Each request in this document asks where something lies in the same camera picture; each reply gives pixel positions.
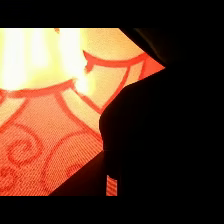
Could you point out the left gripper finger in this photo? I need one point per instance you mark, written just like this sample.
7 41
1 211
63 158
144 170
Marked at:
90 181

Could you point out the dark blue jeans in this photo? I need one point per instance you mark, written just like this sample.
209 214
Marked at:
166 133

